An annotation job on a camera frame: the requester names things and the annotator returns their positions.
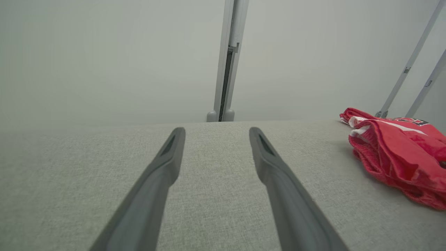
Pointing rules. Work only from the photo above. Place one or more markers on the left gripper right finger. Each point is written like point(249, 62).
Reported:
point(289, 202)

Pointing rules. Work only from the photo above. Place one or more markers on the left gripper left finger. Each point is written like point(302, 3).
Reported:
point(150, 195)

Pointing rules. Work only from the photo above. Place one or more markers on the red white jersey garment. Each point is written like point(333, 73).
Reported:
point(400, 164)

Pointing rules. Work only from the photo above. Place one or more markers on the grey slanted support bar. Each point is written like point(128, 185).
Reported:
point(428, 83)
point(413, 52)

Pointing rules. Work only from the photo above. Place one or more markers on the grey rounded post foot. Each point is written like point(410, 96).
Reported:
point(229, 115)
point(212, 116)

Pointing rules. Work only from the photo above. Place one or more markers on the grey partition frame post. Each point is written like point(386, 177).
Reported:
point(234, 35)

